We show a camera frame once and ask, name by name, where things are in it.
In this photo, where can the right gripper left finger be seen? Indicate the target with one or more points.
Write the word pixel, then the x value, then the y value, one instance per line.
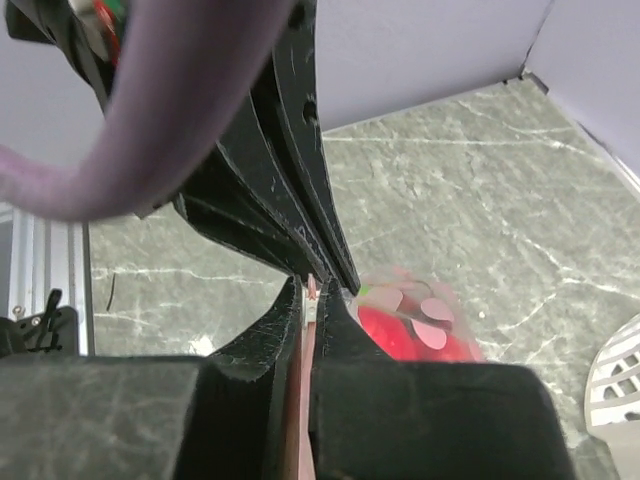
pixel 231 415

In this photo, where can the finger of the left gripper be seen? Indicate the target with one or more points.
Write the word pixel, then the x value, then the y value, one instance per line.
pixel 218 206
pixel 285 93

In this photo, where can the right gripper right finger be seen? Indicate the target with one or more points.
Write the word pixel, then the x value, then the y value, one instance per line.
pixel 376 418

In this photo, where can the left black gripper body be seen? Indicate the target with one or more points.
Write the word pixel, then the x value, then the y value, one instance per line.
pixel 90 34

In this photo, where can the red fake fruit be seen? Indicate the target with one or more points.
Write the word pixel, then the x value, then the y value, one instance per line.
pixel 413 340

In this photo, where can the clear zip top bag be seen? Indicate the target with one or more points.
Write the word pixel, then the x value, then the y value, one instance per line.
pixel 399 294

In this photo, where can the white oval dish basket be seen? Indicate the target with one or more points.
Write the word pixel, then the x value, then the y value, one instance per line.
pixel 611 404

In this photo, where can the aluminium frame rail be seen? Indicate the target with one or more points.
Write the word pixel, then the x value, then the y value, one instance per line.
pixel 38 256

